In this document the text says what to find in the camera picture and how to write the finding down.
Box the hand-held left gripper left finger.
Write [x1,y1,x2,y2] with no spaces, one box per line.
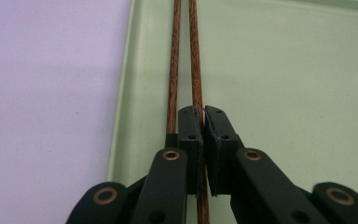
[165,105,204,197]

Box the brown wooden chopstick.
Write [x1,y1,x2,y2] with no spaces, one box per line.
[187,0,212,224]
[166,0,183,135]

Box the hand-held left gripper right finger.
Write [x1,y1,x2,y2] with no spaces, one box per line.
[204,105,245,197]

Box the green tray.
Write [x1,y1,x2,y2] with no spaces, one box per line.
[105,0,358,224]

